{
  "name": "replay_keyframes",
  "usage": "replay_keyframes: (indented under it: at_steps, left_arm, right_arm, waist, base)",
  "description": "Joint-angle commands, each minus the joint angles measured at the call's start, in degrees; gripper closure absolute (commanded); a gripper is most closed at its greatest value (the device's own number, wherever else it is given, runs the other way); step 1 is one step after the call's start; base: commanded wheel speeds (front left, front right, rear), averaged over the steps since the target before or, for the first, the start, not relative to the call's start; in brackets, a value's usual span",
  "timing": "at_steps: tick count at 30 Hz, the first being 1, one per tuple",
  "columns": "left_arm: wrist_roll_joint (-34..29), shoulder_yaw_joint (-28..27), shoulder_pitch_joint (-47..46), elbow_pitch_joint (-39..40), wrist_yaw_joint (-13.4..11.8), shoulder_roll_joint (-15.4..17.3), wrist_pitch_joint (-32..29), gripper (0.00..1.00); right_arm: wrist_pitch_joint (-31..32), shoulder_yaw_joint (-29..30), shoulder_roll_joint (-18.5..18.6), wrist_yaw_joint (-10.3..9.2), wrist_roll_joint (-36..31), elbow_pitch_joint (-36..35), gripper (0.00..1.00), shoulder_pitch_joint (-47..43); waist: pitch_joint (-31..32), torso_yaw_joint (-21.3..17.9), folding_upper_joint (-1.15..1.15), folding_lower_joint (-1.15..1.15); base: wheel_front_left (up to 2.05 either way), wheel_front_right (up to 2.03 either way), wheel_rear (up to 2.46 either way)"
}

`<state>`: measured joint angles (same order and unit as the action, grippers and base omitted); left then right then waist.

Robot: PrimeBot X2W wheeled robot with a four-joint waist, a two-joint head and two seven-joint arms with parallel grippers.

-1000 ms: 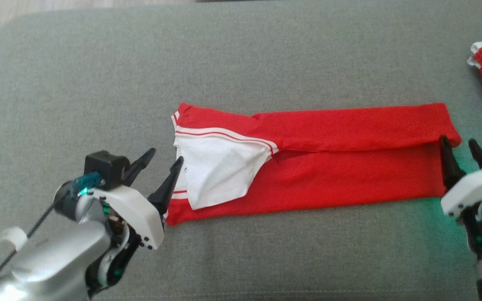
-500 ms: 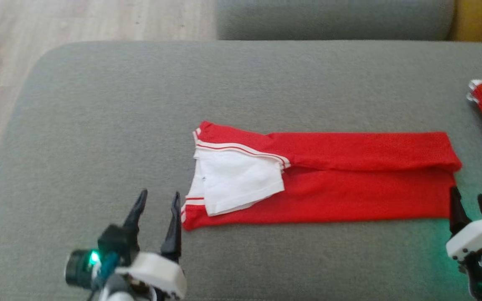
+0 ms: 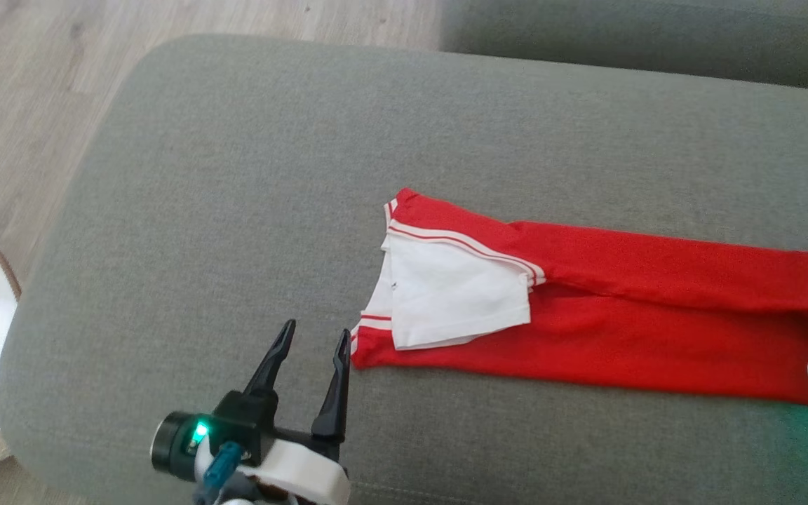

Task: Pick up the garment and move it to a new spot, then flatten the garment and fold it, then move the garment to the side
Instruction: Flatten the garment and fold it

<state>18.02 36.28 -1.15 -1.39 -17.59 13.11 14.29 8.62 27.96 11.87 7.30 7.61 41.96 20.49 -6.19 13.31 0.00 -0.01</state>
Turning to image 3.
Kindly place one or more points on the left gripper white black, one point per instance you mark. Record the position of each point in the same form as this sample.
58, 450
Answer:
306, 470

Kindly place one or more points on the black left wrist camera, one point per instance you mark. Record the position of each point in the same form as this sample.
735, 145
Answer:
176, 445

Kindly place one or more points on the large grey sofa seat cushion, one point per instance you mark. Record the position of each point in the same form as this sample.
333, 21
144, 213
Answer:
656, 35

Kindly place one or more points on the red and white garment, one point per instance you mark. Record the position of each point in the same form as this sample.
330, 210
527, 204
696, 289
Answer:
621, 315

